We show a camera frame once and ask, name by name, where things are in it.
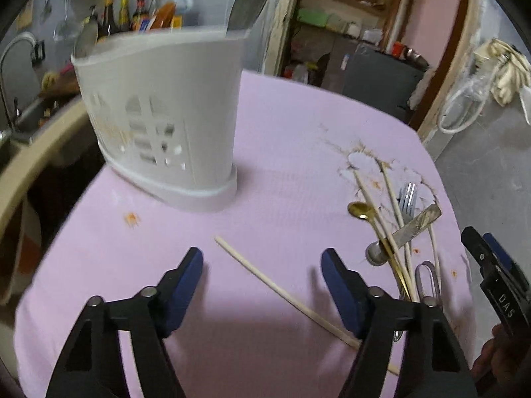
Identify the red cup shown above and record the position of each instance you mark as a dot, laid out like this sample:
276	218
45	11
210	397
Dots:
399	51

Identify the white work gloves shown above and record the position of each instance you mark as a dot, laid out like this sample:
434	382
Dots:
504	70

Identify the wooden door frame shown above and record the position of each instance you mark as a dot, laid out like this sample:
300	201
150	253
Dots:
286	16

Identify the green box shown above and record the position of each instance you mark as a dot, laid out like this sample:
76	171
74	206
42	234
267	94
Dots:
313	16

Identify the white plastic jug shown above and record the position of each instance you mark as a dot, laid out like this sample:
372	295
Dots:
300	73

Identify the black wall socket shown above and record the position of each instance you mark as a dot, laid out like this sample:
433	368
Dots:
38	52

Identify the row of condiment bottles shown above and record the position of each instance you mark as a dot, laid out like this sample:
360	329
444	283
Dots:
137	14

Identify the metal faucet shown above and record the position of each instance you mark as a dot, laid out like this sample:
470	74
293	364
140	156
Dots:
12	47

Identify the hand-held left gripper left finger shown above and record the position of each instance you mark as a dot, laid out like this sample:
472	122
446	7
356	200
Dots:
186	286

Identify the wooden chopstick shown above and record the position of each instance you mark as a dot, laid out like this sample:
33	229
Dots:
390	190
265	275
367	197

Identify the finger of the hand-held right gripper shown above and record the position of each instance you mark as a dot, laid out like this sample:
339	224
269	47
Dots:
500	253
479	253

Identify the silver fork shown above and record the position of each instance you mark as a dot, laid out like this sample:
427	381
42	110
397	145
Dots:
408	199

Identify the silver looped utensil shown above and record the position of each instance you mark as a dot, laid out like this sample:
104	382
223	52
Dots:
426	263

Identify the grey cabinet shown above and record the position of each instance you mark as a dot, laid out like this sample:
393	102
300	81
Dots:
373	78

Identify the hanging metal strainer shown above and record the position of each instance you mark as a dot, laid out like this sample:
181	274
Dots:
66	29

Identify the pink tablecloth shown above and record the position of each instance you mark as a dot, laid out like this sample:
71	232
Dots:
269	153

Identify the white plastic utensil holder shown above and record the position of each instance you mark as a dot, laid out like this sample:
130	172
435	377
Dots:
166	91

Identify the person's right hand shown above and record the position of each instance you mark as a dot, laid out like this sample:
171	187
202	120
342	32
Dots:
506	352

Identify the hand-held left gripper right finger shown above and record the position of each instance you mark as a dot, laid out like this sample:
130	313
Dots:
340	290

